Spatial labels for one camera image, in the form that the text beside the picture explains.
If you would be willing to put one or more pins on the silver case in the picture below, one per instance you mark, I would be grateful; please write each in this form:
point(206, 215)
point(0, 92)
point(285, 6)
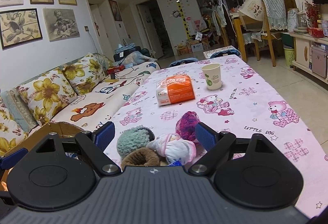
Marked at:
point(319, 62)

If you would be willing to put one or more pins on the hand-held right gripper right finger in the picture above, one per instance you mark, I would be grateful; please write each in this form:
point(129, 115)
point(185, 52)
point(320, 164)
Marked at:
point(205, 135)

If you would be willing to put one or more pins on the green waste bin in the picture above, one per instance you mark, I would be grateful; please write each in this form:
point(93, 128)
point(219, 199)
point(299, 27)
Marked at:
point(289, 56)

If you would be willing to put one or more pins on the red tin box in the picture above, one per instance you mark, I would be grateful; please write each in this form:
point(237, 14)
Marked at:
point(315, 32)

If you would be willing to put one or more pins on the blue folded cloth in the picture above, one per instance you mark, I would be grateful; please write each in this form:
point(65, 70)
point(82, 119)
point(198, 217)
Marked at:
point(124, 47)

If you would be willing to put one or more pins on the wooden chair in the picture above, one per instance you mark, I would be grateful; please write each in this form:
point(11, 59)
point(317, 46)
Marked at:
point(256, 39)

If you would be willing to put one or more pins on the cream cabinet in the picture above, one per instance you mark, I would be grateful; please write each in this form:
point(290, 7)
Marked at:
point(302, 52)

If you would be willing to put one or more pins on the cream cloth chair cover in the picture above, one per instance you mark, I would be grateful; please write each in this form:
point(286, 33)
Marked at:
point(252, 6)

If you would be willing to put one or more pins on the teal trimmed cushion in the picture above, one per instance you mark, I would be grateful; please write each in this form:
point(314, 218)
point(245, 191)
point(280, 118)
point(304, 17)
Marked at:
point(18, 108)

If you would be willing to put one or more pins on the teal fuzzy sock ball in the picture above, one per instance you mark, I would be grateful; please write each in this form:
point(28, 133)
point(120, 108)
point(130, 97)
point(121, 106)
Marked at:
point(133, 139)

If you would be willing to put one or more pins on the monkey sketch in black frame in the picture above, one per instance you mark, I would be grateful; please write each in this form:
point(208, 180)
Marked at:
point(19, 28)

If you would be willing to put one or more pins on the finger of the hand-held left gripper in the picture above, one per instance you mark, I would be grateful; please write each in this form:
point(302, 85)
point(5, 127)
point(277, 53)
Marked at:
point(12, 158)

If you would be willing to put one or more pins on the sofa with cartoon cover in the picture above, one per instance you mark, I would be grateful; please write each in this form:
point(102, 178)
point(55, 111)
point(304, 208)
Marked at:
point(102, 96)

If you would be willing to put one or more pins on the blue cushioned chair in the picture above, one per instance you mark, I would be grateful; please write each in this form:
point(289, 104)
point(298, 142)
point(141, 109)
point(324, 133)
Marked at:
point(225, 53)
point(183, 62)

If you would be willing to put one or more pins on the teal quilted chair cover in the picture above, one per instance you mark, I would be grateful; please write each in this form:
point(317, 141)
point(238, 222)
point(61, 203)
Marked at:
point(274, 11)

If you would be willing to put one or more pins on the orange and white snack bag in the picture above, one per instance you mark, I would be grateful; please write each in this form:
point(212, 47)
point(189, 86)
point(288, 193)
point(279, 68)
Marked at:
point(179, 91)

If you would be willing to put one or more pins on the paper cup with green print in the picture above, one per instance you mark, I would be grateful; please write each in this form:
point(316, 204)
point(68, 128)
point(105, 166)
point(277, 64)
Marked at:
point(212, 78)

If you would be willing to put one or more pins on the giraffe height chart sticker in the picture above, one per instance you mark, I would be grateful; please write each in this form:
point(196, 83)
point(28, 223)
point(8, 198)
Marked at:
point(182, 14)

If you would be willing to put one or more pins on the framed portrait picture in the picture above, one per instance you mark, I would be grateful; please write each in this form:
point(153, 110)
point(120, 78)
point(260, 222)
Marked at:
point(115, 10)

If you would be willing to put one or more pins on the red berry decoration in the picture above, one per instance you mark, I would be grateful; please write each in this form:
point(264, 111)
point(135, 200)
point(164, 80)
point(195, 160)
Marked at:
point(311, 12)

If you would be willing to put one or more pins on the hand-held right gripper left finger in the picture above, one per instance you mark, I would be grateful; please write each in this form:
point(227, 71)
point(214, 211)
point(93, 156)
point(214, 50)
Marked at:
point(106, 134)

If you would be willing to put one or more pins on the duck sketch picture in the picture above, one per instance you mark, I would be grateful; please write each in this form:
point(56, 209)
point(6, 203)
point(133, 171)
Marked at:
point(60, 24)

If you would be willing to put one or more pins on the brown fuzzy sock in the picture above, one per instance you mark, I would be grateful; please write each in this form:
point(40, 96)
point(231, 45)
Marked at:
point(143, 158)

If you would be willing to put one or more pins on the grey blanket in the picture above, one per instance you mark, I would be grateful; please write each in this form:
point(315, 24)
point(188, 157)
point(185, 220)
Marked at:
point(139, 59)

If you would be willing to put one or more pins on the white and pink sock bundle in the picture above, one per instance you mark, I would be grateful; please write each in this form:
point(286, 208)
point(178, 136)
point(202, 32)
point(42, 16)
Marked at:
point(176, 149)

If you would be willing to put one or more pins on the black bag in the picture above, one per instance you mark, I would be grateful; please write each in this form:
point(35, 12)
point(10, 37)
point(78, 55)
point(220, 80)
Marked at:
point(133, 53)

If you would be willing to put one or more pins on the purple knitted sock ball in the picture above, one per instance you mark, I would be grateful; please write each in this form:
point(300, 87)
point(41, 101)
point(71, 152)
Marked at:
point(188, 121)

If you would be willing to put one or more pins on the cardboard box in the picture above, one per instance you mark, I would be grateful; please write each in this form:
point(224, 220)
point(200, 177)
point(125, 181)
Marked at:
point(51, 128)

